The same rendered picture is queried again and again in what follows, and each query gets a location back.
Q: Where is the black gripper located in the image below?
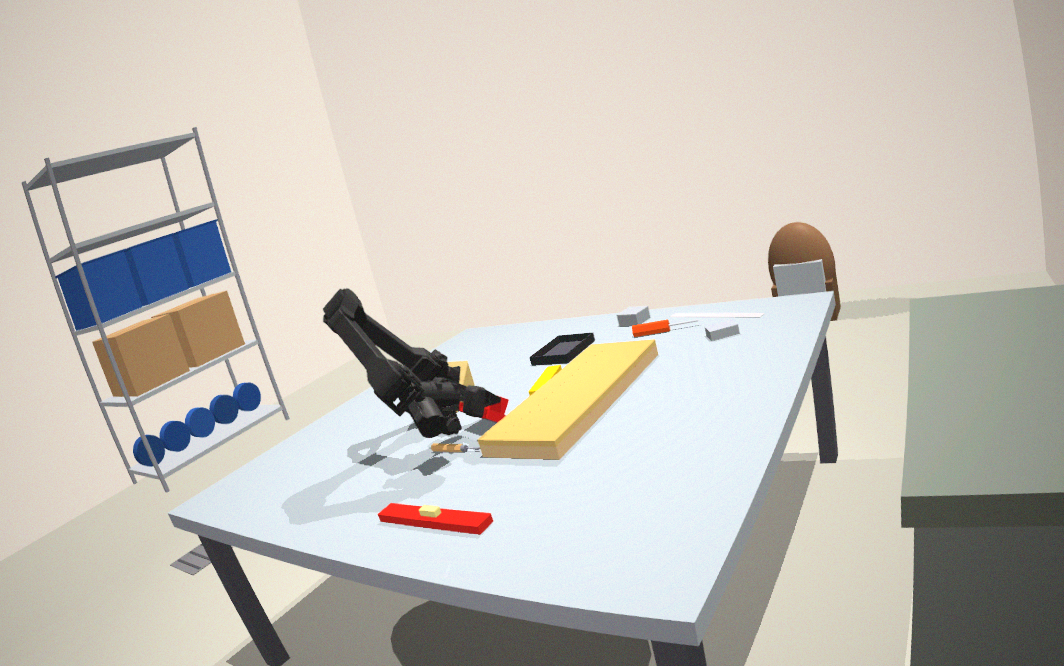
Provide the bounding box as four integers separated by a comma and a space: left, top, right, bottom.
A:
427, 378, 501, 417

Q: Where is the orange hexagonal rod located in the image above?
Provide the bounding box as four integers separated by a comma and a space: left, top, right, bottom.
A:
632, 319, 700, 337

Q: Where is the awl with tan handle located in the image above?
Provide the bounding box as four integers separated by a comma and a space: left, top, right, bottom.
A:
431, 444, 480, 452

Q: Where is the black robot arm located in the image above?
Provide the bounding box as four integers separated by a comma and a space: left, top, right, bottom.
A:
323, 288, 462, 438

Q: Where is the red flat bar with yellow block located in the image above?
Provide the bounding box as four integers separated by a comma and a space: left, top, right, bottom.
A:
378, 503, 493, 535

